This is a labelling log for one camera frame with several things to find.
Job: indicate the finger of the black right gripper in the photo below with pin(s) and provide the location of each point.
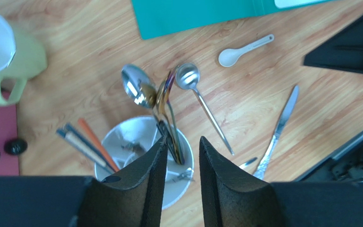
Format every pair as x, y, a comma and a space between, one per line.
343, 51

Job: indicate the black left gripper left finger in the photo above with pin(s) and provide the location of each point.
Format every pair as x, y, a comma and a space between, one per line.
131, 197

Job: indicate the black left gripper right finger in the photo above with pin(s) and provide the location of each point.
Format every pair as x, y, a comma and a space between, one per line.
232, 197

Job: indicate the silver table knife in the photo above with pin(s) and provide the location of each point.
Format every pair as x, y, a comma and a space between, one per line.
284, 117

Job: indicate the white divided utensil holder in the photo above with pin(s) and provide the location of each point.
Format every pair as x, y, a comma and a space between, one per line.
143, 130

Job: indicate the orange chopstick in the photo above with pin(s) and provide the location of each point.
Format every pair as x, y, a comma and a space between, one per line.
96, 142

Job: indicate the gold spoon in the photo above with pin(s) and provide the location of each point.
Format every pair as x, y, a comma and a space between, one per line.
162, 97

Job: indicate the silver spoon dark handle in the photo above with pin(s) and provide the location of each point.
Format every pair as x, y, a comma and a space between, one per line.
141, 90

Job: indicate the white plastic spoon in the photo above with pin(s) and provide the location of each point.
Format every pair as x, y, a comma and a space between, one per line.
228, 57

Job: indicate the iridescent blue purple spoon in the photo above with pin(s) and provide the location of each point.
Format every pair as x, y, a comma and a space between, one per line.
170, 104

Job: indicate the small silver fork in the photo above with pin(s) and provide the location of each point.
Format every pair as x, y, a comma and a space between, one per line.
247, 163

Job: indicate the iridescent ornate handle utensil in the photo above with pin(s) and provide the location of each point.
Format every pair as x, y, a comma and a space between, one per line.
134, 147

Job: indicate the silver utensils in holder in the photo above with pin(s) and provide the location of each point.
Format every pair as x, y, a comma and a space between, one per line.
185, 175

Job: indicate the green clipboard folder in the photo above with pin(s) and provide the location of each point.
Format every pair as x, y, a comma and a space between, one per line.
156, 18

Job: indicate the pale yellow mug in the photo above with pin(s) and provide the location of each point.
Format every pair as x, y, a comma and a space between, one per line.
22, 57

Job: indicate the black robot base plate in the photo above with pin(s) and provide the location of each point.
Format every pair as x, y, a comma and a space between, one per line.
345, 164

